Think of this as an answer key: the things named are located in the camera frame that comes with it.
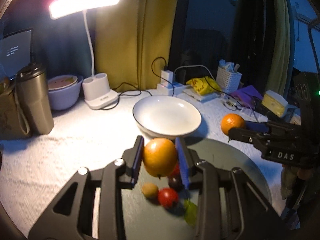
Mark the red cherry tomato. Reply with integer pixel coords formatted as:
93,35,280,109
158,187,179,210
169,162,180,177

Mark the white woven basket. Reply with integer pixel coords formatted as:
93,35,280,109
216,60,242,93

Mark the white flat box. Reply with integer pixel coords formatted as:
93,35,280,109
183,88,219,103

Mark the white usb charger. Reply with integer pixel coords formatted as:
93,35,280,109
161,70,174,87

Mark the white plate dark rim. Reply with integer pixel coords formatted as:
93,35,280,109
132,95,202,139

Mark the dark cherry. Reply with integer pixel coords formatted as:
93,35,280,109
168,176,184,192

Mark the grey white cable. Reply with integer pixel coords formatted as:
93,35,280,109
173,64,217,83

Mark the purple cloth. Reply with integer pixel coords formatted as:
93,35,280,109
231,85,263,107

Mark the black cable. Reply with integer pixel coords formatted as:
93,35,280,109
100,56,168,111

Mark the round grey green mat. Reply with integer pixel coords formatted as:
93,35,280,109
122,137,272,239

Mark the brown bag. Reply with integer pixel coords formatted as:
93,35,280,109
0,77,30,140

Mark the inner pink bowl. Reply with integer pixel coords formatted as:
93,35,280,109
48,75,78,90

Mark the smooth orange fruit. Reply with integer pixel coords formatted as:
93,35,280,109
143,138,178,178

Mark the yellow white box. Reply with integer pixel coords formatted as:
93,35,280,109
262,90,289,118

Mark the green leaf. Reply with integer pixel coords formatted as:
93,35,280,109
183,199,197,228

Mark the steel travel mug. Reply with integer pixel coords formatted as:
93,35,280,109
15,63,54,135

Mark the dark monitor screen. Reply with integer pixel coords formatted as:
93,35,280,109
1,29,33,80

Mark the wrinkled mandarin orange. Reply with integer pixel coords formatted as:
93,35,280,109
220,113,246,136

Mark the white desk lamp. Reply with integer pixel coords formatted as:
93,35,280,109
48,0,123,110

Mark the yellow duck snack bag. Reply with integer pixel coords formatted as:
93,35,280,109
186,76,221,96

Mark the lavender bowl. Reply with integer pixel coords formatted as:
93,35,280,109
48,75,84,111

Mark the yellow curtain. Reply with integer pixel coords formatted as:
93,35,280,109
95,0,177,92

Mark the tan longan fruit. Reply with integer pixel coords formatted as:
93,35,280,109
141,183,159,199

